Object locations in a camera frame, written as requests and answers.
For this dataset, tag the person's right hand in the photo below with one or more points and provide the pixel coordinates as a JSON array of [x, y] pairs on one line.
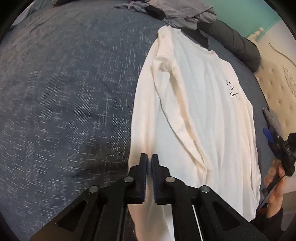
[[278, 192]]

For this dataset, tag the cream tufted headboard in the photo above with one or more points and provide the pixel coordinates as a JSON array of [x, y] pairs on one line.
[[279, 88]]

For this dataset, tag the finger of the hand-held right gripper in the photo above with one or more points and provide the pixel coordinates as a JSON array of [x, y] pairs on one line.
[[269, 135]]

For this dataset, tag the bed with blue sheet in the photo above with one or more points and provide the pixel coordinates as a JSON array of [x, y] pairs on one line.
[[57, 104]]

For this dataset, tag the black garment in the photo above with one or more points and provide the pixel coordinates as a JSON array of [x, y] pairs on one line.
[[198, 38]]

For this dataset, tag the dark grey rolled duvet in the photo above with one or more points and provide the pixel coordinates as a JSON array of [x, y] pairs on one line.
[[235, 44]]

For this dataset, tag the grey jacket with black cuffs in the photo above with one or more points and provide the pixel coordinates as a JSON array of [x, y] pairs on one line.
[[182, 11]]

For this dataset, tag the person's right forearm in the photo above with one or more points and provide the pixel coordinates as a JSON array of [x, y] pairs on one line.
[[270, 224]]

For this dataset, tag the white long-sleeved shirt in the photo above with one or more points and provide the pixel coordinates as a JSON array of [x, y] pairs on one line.
[[196, 104]]

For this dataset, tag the folded grey clothes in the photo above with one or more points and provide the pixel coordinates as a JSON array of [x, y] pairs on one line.
[[267, 115]]

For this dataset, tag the blue striped cloth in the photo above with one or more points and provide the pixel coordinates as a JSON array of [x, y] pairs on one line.
[[131, 5]]

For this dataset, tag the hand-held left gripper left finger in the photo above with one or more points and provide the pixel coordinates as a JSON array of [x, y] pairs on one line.
[[144, 176]]

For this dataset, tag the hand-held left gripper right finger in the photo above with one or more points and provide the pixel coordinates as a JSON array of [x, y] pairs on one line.
[[154, 178]]

